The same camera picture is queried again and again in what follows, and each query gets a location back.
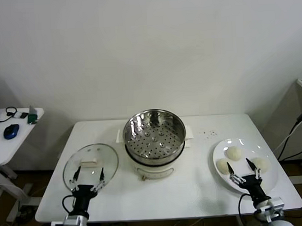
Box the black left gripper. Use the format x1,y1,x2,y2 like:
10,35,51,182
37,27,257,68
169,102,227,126
68,165,107,215

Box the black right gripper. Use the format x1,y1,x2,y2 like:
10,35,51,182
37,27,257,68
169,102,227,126
226,157,270,205

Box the white steamed baozi bun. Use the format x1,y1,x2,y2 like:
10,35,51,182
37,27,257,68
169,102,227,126
250,156,270,175
215,158,232,175
225,145,243,163

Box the glass lid with white handle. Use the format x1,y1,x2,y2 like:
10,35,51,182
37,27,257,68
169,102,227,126
61,142,120,192

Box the perforated steel steamer basket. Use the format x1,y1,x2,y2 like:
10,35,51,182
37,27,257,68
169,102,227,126
122,107,188,168

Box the white round plate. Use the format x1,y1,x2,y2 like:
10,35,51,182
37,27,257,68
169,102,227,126
211,136,280,198

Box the scattered dark crumbs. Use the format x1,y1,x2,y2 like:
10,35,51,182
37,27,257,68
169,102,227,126
198,129,218,140

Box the floor power strip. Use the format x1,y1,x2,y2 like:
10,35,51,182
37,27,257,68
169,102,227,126
18,205,38,221

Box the white side table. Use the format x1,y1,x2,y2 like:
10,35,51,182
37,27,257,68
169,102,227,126
0,106,50,223

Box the green box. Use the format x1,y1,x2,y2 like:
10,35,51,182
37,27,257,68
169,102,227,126
27,105,39,126

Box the blue computer mouse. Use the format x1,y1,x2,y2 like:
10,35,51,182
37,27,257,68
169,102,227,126
3,123,20,141

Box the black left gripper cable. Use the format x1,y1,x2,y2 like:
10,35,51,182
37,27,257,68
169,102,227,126
62,195,76,215

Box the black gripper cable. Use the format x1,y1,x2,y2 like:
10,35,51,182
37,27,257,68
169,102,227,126
62,195,76,215
238,192,259,224

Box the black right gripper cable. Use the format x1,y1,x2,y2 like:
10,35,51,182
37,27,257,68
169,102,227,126
238,192,259,224

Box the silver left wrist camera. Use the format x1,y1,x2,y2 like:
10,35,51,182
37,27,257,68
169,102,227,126
50,213,89,226

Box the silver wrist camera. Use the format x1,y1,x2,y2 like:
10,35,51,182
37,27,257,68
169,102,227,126
50,213,89,226
253,196,285,216

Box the black floor cable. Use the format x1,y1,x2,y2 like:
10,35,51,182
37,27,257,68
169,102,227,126
276,126,302,161

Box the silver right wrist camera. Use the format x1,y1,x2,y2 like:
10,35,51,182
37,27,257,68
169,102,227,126
253,196,285,216

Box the white hanging cable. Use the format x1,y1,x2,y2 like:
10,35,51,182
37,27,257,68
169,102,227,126
270,118,302,152

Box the black earphone cable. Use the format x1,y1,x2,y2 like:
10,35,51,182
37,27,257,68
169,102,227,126
0,106,19,123

